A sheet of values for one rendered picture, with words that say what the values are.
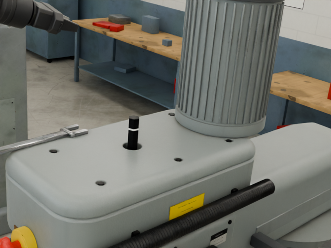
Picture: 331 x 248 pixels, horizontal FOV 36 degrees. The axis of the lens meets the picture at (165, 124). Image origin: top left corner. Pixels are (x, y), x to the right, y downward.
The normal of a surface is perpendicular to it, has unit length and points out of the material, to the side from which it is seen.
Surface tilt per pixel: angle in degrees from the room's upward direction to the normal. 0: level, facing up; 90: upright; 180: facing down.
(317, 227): 0
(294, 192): 90
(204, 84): 90
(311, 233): 0
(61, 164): 0
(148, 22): 90
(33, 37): 90
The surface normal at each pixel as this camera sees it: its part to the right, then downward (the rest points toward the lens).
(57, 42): 0.67, 0.33
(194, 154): 0.08, -0.92
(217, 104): -0.19, 0.35
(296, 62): -0.73, 0.20
